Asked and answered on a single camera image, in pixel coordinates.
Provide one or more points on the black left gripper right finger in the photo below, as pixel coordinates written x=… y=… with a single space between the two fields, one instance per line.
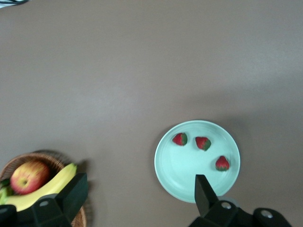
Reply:
x=206 y=203

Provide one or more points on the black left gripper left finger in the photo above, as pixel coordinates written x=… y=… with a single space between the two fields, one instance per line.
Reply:
x=73 y=196

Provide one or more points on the red strawberry green calyx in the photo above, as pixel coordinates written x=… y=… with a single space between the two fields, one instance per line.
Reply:
x=180 y=139
x=222 y=163
x=203 y=143

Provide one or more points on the pale green round plate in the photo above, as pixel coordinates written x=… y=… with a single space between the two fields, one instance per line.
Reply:
x=184 y=170

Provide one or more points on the yellow banana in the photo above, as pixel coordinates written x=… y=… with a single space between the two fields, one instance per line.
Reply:
x=54 y=182

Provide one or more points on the red yellow apple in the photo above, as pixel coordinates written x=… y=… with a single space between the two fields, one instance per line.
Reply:
x=29 y=177

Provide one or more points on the brown wicker basket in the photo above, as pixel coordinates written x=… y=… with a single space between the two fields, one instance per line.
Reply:
x=14 y=165

